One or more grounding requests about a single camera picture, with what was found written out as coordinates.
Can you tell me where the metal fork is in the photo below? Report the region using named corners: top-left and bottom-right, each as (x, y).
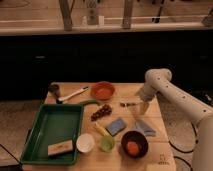
top-left (120, 102), bottom-right (139, 107)

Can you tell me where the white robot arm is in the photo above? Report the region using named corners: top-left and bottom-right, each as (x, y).
top-left (139, 68), bottom-right (213, 171)

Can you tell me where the green plastic cup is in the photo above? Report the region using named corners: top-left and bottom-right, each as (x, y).
top-left (100, 136), bottom-right (115, 152)

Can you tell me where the white plastic cup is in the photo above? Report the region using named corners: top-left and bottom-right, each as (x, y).
top-left (76, 133), bottom-right (95, 153)

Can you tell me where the blue-grey cloth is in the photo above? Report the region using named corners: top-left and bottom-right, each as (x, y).
top-left (134, 120), bottom-right (156, 137)

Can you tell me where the blue sponge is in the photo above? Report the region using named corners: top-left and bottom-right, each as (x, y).
top-left (106, 118), bottom-right (126, 136)

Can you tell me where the bunch of dark grapes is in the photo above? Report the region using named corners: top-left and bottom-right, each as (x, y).
top-left (91, 104), bottom-right (112, 121)

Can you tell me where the dark bowl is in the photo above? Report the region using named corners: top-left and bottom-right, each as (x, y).
top-left (121, 131), bottom-right (149, 158)

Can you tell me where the orange bowl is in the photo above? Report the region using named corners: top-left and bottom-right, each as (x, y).
top-left (90, 81), bottom-right (115, 101)

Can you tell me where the orange ball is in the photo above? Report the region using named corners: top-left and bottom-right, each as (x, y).
top-left (126, 141), bottom-right (139, 156)

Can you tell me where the yellow banana toy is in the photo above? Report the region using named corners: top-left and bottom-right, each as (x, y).
top-left (94, 122), bottom-right (110, 136)

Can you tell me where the green curved vegetable toy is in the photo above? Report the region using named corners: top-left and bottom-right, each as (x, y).
top-left (78, 100), bottom-right (100, 106)

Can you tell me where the wooden block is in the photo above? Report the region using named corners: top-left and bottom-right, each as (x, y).
top-left (48, 140), bottom-right (73, 156)

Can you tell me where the green plastic tray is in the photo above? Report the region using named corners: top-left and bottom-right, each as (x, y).
top-left (20, 104), bottom-right (84, 165)

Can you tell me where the white device on shelf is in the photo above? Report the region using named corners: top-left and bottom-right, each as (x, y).
top-left (83, 0), bottom-right (101, 26)

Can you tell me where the black cable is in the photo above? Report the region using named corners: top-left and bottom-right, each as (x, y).
top-left (167, 121), bottom-right (198, 171)

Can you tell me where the white-handled brush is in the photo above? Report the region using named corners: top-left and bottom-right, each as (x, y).
top-left (48, 84), bottom-right (88, 104)

